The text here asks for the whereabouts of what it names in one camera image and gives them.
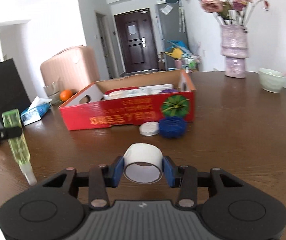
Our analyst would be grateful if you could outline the green spray bottle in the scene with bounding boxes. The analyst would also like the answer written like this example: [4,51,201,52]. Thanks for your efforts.
[2,109,37,186]

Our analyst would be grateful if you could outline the white tape roll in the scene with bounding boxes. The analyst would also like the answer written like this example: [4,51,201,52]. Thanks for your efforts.
[123,143,163,184]

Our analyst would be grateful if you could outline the blue ridged cap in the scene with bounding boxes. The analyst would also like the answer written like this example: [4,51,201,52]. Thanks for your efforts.
[159,116,187,139]

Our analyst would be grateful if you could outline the white lid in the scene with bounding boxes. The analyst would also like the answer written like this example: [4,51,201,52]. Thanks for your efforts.
[139,121,159,137]

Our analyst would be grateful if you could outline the black paper bag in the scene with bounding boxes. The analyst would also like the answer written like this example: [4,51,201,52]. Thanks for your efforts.
[0,59,31,128]

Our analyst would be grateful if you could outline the blue tissue pack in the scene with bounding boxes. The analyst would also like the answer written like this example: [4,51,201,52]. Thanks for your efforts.
[20,96,52,126]

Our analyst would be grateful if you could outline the clear glass cup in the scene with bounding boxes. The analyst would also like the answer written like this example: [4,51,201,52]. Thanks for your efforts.
[43,80,64,105]

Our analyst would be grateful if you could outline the orange fruit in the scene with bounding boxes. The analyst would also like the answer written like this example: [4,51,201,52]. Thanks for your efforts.
[59,89,73,102]

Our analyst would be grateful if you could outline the pink suitcase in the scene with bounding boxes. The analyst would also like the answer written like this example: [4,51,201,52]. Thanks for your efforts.
[40,46,100,93]

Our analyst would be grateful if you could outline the red white case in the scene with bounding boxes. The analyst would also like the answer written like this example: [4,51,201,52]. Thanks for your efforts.
[103,89,145,100]

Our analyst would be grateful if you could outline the pale green bowl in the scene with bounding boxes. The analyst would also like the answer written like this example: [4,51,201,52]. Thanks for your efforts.
[258,68,286,93]

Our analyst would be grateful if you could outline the purple item in box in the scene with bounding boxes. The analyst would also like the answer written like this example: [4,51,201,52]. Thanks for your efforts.
[160,89,179,94]

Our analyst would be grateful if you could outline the red cardboard box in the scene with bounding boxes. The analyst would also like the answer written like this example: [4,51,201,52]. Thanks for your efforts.
[59,70,196,131]

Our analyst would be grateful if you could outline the white tube in box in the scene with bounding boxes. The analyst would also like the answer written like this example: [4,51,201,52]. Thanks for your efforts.
[139,84,173,94]

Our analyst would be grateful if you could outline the cluttered small cart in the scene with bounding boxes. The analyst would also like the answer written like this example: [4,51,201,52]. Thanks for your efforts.
[159,40,201,72]

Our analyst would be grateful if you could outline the dark brown door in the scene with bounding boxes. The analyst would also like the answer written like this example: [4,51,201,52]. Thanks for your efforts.
[114,8,158,74]

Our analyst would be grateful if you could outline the pink ceramic vase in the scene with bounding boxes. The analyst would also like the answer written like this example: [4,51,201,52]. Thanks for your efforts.
[221,24,249,79]

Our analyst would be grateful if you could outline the grey refrigerator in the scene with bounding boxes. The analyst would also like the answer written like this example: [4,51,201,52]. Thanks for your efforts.
[155,0,189,70]

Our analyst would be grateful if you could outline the dried pink roses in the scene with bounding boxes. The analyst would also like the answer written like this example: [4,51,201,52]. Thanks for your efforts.
[198,0,270,27]

